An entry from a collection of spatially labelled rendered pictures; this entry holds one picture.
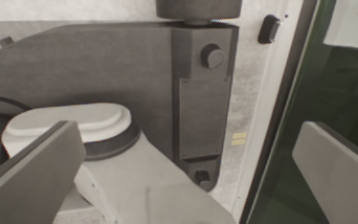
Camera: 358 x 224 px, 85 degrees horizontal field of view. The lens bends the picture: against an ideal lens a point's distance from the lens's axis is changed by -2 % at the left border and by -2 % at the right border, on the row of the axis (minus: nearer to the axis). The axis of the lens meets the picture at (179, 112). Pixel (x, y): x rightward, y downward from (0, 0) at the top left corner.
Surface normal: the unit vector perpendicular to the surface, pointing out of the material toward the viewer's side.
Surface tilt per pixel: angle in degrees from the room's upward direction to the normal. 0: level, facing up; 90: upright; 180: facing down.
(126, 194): 90
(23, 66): 0
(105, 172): 90
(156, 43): 0
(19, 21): 0
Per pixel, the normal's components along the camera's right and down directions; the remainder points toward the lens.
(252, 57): 0.18, 0.48
